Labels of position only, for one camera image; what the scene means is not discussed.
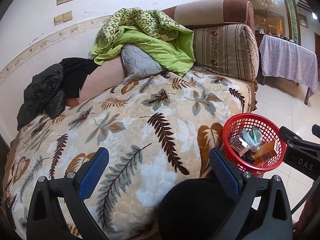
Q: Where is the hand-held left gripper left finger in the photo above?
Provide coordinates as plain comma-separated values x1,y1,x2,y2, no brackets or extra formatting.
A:
26,147,110,240

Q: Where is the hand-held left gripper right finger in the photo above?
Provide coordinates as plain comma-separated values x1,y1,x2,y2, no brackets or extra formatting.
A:
209,148,293,240

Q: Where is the orange carton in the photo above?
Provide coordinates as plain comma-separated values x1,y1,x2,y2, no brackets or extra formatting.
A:
254,140,280,167

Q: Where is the silver foil box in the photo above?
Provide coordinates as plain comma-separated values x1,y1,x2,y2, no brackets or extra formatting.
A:
230,136,250,153

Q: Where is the teal plastic wrapper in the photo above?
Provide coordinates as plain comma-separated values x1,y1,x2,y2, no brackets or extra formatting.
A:
242,127,261,152

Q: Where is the red plastic mesh basket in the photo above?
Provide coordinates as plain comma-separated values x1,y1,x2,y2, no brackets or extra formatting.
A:
222,113,287,177

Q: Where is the person's right forearm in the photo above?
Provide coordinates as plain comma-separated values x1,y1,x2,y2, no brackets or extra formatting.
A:
292,197,320,240

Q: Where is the dark rounded cloth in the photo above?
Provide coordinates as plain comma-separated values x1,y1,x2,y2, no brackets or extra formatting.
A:
157,177,250,240

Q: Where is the leaf-printed beige blanket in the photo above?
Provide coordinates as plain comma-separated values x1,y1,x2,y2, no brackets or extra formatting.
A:
4,71,252,240

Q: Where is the table with lavender cloth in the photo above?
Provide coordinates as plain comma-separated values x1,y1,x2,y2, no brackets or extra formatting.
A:
259,34,318,105

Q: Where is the black cloth garment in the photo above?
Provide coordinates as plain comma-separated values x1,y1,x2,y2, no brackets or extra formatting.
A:
60,57,97,99

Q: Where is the black puffer jacket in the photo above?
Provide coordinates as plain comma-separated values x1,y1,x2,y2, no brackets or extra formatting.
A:
17,64,66,130

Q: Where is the striped sofa bolster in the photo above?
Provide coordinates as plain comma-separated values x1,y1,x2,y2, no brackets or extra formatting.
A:
192,24,260,82

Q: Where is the grey quilted pillow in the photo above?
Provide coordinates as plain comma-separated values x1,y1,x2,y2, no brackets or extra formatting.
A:
121,44,167,84

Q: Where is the gold framed mirror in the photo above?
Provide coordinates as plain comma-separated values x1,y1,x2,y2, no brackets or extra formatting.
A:
225,0,304,47

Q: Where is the green patterned quilt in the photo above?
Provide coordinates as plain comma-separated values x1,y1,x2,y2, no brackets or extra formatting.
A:
89,7,197,78

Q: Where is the brown and pink sofa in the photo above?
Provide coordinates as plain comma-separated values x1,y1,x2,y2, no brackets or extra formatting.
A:
64,0,260,113

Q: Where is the grey cord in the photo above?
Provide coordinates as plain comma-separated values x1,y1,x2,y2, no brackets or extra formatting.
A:
294,179,320,212

